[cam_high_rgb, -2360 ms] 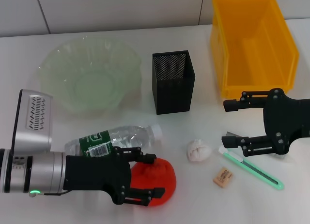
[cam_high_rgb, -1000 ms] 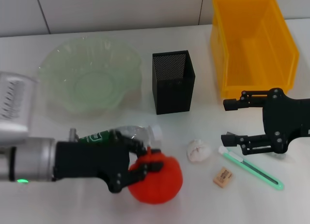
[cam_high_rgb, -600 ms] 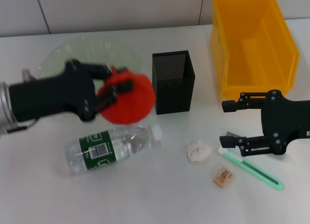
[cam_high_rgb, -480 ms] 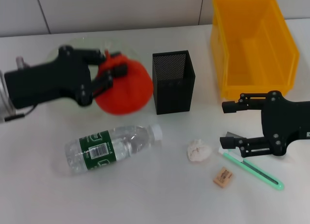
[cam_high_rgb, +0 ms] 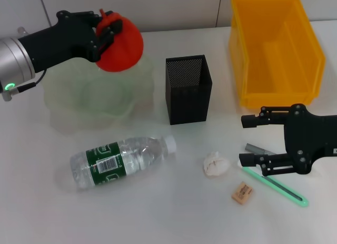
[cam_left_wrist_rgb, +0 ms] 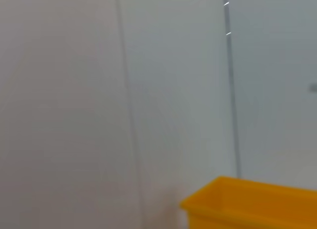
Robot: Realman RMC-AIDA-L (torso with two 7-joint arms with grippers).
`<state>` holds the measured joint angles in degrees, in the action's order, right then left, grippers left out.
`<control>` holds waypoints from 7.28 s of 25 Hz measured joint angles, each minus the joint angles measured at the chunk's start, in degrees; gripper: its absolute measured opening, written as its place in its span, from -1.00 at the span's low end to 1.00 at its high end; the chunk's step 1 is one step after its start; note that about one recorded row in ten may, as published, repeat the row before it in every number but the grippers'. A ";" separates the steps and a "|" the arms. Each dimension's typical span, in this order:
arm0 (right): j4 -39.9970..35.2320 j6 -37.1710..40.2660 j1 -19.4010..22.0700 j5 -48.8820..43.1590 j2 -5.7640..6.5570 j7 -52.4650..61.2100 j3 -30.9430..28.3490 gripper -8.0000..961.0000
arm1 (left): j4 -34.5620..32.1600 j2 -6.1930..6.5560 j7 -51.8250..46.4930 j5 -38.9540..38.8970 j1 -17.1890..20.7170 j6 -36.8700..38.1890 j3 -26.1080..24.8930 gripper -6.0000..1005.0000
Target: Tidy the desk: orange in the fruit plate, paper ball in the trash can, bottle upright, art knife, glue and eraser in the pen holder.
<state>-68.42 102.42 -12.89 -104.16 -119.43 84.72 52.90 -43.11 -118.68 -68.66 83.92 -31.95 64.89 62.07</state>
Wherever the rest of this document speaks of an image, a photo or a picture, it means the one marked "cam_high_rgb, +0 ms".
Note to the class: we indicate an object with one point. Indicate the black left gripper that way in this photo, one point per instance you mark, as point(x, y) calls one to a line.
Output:
point(63, 41)

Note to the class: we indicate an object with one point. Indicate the clear green-label water bottle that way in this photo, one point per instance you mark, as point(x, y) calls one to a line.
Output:
point(118, 162)

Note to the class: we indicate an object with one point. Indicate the red orange fruit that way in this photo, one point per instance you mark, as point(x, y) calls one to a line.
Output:
point(126, 49)

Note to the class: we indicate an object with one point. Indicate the white paper ball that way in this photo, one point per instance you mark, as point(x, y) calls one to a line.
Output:
point(216, 165)

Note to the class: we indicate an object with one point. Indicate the mint green utility knife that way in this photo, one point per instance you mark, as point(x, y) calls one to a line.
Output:
point(289, 195)

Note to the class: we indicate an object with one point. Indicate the tan eraser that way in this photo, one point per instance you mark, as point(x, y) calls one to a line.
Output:
point(242, 193)

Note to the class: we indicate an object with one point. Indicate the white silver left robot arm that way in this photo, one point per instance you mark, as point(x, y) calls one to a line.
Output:
point(13, 59)

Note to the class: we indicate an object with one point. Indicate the yellow plastic bin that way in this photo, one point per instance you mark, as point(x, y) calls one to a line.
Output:
point(276, 43)

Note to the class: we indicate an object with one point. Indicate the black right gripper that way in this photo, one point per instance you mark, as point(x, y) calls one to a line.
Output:
point(308, 138)

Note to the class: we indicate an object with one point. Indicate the clear glass fruit plate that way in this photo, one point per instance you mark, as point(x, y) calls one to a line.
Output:
point(87, 104)

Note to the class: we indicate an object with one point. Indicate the grey glitter pen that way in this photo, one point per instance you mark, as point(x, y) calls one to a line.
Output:
point(254, 148)

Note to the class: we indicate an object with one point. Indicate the black mesh pen holder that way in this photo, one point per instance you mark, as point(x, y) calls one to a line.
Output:
point(189, 104)

